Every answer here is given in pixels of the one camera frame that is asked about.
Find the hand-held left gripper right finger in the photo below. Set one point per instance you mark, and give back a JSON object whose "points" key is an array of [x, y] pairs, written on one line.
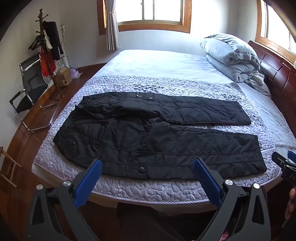
{"points": [[207, 183]]}

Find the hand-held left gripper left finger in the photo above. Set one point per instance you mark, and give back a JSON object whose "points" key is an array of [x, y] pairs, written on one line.
{"points": [[89, 183]]}

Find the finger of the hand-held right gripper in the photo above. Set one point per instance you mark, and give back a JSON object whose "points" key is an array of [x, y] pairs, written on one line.
{"points": [[278, 158], [291, 156]]}

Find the black pants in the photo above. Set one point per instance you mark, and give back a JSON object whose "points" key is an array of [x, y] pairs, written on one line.
{"points": [[161, 143]]}

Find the person's right hand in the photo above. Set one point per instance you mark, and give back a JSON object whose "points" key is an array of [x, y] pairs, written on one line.
{"points": [[291, 204]]}

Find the lilac quilted bedspread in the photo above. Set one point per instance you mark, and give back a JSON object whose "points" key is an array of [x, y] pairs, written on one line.
{"points": [[69, 171]]}

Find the crumpled grey cloth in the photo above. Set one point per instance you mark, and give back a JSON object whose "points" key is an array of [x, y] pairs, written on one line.
{"points": [[260, 82]]}

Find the wooden folding rack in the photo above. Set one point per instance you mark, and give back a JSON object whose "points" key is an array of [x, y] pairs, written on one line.
{"points": [[10, 171]]}

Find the dark wooden headboard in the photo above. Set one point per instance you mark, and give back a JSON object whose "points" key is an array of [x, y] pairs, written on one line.
{"points": [[277, 69]]}

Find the large cardboard box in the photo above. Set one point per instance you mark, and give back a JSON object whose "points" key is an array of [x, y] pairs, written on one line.
{"points": [[64, 81]]}

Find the black metal-framed chair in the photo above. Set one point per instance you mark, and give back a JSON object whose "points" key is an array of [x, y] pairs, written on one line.
{"points": [[30, 90]]}

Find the purple plastic item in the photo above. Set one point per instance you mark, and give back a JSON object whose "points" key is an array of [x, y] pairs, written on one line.
{"points": [[75, 73]]}

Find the small cardboard box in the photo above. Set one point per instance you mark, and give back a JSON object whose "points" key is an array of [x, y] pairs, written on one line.
{"points": [[63, 73]]}

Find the folded grey-blue duvet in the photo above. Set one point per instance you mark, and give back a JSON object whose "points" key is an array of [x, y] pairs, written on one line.
{"points": [[231, 55]]}

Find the striped white basket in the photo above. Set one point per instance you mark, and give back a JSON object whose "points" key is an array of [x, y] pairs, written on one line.
{"points": [[60, 63]]}

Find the hanging red bag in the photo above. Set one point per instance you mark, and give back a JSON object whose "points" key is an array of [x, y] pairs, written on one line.
{"points": [[47, 63]]}

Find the pale blue bed sheet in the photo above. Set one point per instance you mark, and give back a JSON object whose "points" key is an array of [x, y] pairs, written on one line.
{"points": [[161, 62]]}

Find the wooden-framed window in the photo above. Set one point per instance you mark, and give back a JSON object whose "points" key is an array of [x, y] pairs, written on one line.
{"points": [[148, 14], [277, 23]]}

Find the hanging black garment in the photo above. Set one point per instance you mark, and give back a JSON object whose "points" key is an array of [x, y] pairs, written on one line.
{"points": [[54, 37]]}

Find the white curtain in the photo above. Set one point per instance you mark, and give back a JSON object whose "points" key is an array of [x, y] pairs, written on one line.
{"points": [[112, 27]]}

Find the wooden coat rack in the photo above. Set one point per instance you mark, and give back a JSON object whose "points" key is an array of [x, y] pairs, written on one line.
{"points": [[41, 23]]}

